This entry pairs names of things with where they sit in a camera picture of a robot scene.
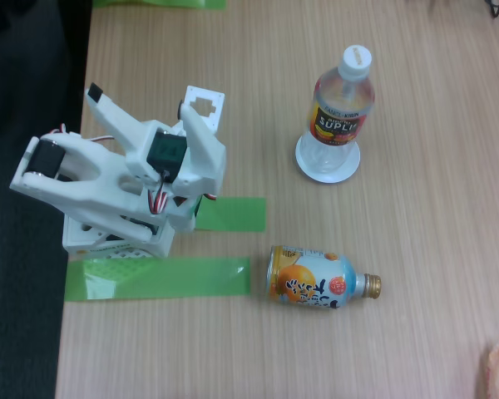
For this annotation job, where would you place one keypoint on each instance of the clear plastic bottle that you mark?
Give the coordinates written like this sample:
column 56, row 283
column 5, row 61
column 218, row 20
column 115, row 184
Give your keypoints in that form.
column 337, row 120

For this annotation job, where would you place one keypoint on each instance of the orange juice bottle can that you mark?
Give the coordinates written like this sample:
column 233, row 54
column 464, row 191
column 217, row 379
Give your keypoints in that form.
column 303, row 278

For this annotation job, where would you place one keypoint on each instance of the short green tape strip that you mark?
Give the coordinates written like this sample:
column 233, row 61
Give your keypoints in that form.
column 233, row 214

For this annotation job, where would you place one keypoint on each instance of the long green tape strip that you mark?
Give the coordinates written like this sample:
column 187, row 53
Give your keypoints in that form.
column 183, row 278

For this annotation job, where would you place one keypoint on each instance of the green tape at table edge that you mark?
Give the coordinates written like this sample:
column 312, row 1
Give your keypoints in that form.
column 158, row 3

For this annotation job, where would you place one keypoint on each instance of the white round plate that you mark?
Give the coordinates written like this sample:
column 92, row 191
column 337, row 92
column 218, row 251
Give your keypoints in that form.
column 351, row 166

